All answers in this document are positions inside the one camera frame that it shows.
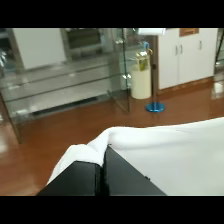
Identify glass display case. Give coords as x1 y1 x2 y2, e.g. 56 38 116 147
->
0 28 132 145

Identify white cabinet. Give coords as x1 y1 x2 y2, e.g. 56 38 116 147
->
157 28 220 91

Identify stand with blue base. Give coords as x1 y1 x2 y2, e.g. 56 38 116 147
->
137 28 167 114

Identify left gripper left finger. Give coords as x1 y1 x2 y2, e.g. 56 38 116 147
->
37 160 102 196

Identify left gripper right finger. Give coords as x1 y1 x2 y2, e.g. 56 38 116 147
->
102 145 167 196

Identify white shirt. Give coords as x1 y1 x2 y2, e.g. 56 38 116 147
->
46 116 224 196

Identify white cylindrical bin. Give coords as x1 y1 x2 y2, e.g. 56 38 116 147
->
130 64 153 100

